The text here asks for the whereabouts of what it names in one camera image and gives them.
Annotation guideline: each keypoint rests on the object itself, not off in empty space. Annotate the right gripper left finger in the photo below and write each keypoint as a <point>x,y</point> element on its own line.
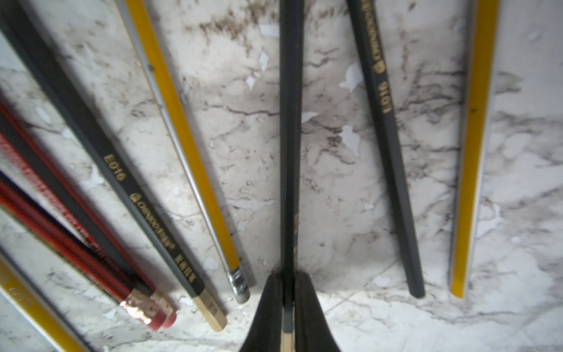
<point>265,332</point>

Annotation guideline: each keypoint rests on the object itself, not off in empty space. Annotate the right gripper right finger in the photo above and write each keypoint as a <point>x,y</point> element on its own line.
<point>312,333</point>

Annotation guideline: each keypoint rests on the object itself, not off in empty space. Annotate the black pencil vertical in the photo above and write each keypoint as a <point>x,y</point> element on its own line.
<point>291,83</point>

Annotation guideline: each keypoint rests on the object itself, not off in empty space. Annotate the black pencil diagonal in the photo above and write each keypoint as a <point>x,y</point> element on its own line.
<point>367,34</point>

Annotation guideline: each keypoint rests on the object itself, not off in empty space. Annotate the black pencil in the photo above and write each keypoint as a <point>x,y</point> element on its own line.
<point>41,62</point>

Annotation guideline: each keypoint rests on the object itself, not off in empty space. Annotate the red pencil diagonal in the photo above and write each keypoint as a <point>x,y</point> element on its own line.
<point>140,307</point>
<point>38,168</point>

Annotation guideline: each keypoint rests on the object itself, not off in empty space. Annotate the yellow pencil far right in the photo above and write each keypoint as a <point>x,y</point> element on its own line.
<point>480,90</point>

